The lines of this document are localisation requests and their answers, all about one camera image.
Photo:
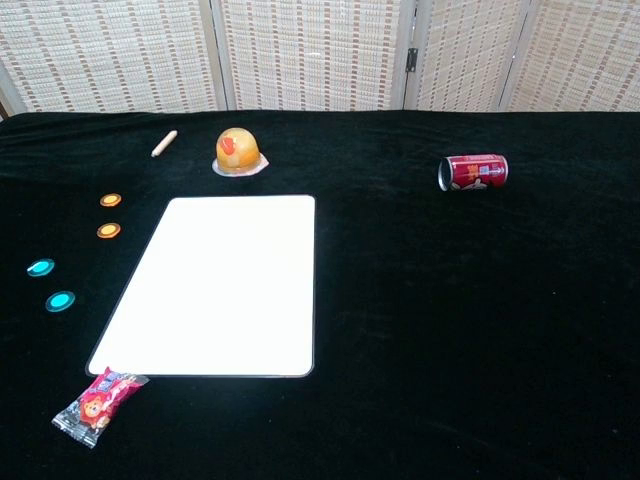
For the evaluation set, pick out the orange disc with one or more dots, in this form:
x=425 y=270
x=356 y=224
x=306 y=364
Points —
x=108 y=230
x=110 y=200

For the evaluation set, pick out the cyan disc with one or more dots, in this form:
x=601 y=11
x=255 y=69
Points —
x=60 y=301
x=40 y=267

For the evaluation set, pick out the white rectangular board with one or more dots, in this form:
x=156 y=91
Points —
x=220 y=285

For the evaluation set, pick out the black tablecloth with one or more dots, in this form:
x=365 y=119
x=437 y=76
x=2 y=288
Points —
x=425 y=300

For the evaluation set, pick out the orange fruit jelly cup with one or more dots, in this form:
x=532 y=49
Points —
x=237 y=152

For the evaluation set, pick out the red drink can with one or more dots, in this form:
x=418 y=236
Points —
x=477 y=172

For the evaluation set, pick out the small wooden stick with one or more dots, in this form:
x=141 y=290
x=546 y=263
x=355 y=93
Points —
x=164 y=143

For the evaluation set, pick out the bamboo folding screen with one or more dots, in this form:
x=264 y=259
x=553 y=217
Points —
x=310 y=50

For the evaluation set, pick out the black screen hinge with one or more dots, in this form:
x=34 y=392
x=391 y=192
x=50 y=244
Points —
x=411 y=60

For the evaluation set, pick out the red snack packet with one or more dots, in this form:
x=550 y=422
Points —
x=97 y=407

